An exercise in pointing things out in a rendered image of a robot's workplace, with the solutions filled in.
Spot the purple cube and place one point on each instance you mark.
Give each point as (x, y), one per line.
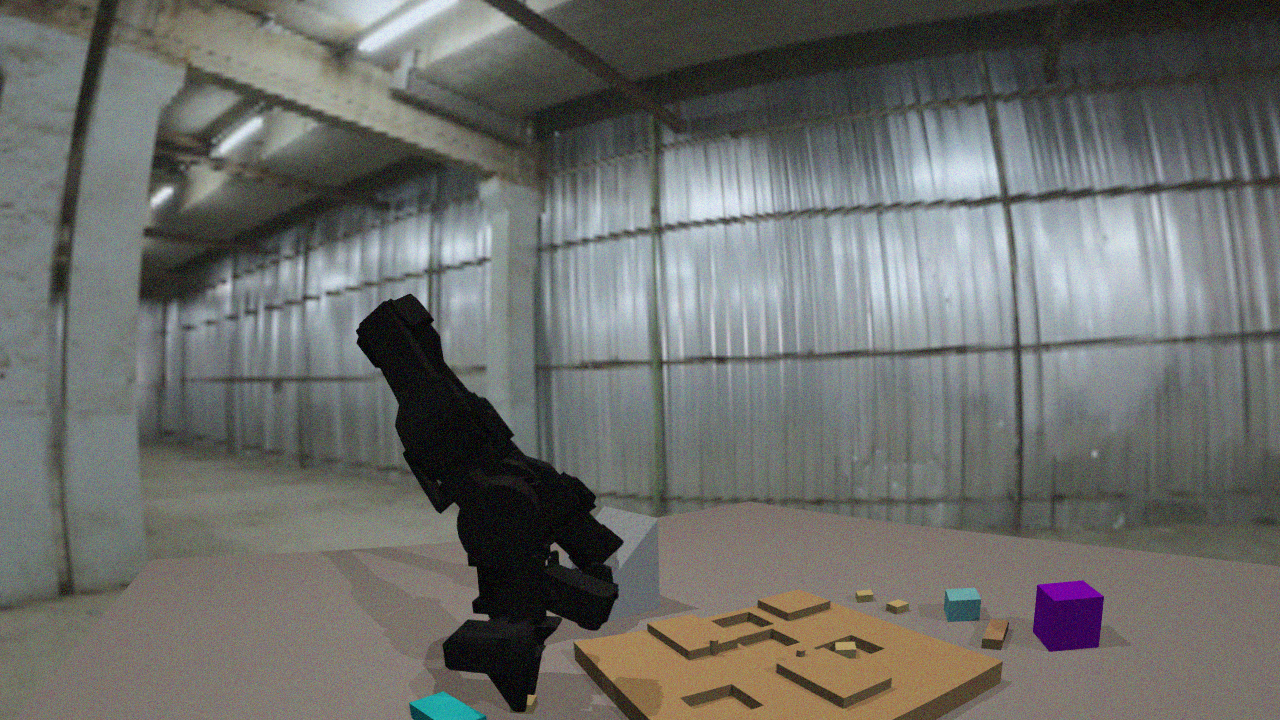
(1068, 616)

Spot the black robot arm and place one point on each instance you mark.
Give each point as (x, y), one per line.
(508, 501)

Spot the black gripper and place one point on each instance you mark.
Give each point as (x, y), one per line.
(509, 645)

